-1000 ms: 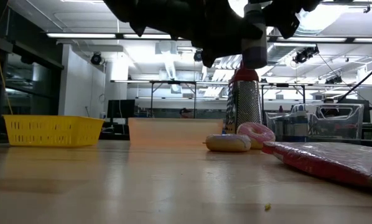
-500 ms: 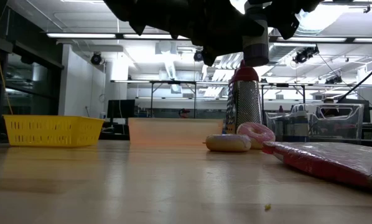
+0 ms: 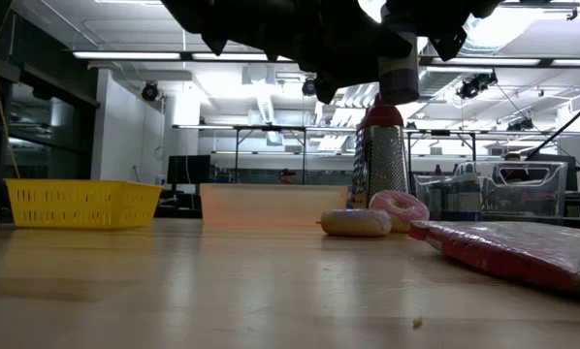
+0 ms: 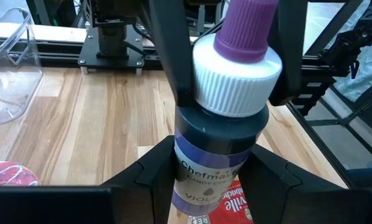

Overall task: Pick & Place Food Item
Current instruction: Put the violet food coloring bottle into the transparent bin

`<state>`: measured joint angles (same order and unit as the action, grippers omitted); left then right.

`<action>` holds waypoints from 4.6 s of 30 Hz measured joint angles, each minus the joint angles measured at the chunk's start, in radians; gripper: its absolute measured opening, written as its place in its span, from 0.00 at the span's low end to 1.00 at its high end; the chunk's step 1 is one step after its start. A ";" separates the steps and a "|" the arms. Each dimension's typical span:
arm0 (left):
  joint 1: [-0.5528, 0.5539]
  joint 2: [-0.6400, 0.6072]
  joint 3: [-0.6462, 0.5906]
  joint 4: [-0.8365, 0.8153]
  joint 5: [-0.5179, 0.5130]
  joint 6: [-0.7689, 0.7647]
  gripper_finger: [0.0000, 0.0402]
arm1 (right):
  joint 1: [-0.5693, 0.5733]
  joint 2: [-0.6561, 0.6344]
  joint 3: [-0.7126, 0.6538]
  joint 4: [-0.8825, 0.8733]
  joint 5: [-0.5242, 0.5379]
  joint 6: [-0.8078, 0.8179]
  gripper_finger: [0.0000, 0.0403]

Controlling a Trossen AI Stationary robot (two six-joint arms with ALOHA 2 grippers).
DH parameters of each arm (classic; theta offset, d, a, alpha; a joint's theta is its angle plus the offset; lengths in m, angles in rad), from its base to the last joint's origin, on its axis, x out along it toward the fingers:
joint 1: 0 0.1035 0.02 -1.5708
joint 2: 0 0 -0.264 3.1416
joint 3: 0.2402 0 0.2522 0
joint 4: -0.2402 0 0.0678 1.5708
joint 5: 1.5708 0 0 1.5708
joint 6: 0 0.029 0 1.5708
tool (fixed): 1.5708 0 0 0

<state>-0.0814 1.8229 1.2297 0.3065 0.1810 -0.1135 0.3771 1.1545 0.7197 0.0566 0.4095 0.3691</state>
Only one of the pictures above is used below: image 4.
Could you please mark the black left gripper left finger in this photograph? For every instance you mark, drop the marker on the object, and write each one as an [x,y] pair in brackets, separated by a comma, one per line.
[148,193]

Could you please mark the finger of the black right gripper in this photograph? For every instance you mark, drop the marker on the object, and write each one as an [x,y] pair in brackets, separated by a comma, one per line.
[170,46]
[293,46]

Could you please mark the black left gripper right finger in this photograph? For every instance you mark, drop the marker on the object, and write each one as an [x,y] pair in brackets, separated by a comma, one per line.
[282,193]

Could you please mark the red popcorn bag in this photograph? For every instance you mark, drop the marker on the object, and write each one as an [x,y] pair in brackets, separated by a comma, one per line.
[232,208]

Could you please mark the violet candy color bottle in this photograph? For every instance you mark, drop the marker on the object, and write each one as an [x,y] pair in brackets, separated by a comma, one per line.
[223,149]

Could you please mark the pink frosted donut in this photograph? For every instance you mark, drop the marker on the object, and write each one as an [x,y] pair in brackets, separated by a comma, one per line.
[8,174]

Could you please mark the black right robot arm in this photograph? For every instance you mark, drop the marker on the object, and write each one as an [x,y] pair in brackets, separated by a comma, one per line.
[111,37]

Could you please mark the clear plastic container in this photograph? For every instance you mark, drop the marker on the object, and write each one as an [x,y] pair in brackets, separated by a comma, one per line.
[8,93]

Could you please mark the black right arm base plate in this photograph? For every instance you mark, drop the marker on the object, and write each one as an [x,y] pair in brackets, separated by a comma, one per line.
[89,53]

